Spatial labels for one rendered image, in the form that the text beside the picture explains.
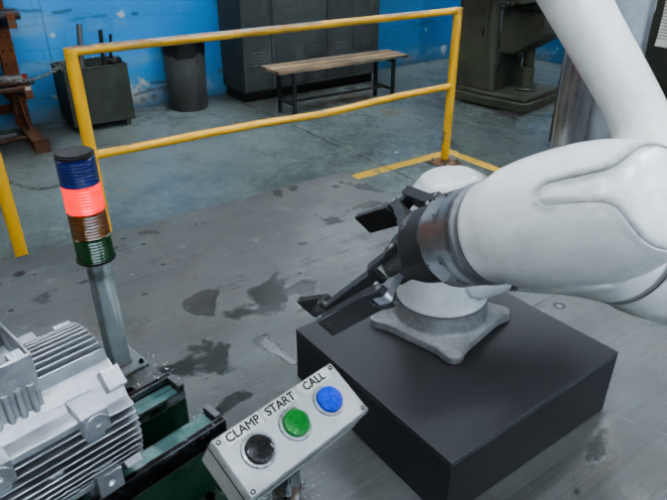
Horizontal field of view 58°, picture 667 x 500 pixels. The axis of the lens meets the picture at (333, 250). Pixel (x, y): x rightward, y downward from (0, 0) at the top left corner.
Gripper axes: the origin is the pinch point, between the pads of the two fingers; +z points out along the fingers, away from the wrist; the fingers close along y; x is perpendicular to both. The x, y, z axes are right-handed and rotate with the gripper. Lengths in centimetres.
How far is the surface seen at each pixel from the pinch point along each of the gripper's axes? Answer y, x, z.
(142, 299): 5, -5, 73
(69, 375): 27.7, -15.0, 10.4
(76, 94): -74, -65, 219
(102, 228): 6.2, -22.3, 39.5
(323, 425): 17.7, 6.9, -4.9
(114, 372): 24.8, -11.7, 8.6
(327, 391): 14.3, 5.7, -3.9
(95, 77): -173, -95, 432
